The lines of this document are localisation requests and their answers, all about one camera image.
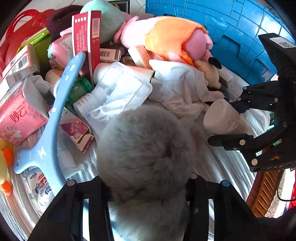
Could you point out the clear plastic container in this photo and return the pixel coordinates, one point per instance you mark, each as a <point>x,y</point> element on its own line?
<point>118,92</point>

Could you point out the red and pink carton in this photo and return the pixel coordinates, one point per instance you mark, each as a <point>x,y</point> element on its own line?
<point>86,41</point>

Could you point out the teal plush toy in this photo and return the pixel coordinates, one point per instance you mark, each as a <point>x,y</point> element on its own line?
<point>104,18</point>

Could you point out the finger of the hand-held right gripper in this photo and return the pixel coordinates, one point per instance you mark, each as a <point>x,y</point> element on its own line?
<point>231,141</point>
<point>261,97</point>

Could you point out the red hard carry case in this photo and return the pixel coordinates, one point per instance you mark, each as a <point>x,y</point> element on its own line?
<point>13,39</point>

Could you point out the black gift box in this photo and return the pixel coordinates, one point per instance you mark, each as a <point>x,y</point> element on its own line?
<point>120,3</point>

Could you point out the grey furry plush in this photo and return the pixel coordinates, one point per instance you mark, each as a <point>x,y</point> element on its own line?
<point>145,150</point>

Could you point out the green packet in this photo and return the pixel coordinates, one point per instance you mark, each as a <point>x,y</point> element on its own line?
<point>40,46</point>

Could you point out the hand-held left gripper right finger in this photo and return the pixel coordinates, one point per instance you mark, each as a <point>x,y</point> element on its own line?
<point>222,208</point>

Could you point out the white cloth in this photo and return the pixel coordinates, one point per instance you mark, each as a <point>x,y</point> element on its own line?
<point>175,85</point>

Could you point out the orange and white box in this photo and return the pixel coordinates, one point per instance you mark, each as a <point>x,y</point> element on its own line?
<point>142,56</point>

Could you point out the white and pink box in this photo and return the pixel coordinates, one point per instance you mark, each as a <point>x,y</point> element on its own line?
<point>20,64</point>

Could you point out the maroon cloth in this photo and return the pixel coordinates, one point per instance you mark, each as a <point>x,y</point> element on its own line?
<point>62,19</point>

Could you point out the pig plush in orange dress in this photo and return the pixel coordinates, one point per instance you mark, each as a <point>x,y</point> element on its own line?
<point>171,37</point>

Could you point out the yellow and black plush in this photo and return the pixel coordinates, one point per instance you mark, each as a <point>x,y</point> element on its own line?
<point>210,74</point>

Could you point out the blue plastic crate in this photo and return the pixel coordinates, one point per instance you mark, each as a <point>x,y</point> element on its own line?
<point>231,27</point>

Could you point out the slatted wooden chair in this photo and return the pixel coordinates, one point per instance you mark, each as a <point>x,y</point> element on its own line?
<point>266,192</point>

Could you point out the light blue plastic hanger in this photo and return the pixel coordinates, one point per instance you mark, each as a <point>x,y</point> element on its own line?
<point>55,120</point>

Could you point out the pink tissue pack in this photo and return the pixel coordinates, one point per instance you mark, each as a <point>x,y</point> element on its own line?
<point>18,118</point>

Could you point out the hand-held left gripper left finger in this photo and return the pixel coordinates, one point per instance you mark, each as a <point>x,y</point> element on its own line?
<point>69,208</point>

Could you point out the green capped bottle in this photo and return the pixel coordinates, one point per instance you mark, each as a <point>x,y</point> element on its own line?
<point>79,89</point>

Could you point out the yellow duck plush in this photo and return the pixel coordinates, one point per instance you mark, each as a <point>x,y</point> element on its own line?
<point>4,166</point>

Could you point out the small red and white box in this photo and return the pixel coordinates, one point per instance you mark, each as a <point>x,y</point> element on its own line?
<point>77,134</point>

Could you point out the white cream tube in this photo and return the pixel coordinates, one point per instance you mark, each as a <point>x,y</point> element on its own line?
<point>224,118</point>

